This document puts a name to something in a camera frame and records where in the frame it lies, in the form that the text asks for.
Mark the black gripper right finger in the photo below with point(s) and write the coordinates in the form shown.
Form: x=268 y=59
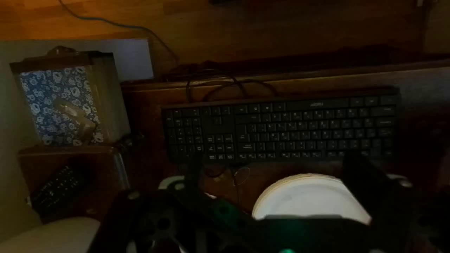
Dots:
x=363 y=180

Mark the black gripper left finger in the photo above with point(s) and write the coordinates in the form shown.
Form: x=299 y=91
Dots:
x=195 y=174

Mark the black computer keyboard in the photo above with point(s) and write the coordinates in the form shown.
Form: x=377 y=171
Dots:
x=281 y=126

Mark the dark wooden dresser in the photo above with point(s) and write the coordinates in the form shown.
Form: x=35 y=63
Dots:
x=149 y=121

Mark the small brown trinket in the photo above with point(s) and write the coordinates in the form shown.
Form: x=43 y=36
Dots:
x=74 y=119

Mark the black remote control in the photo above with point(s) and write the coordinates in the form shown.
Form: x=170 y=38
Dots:
x=58 y=190

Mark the blue floral patterned tray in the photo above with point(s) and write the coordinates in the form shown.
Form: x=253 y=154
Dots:
x=46 y=93

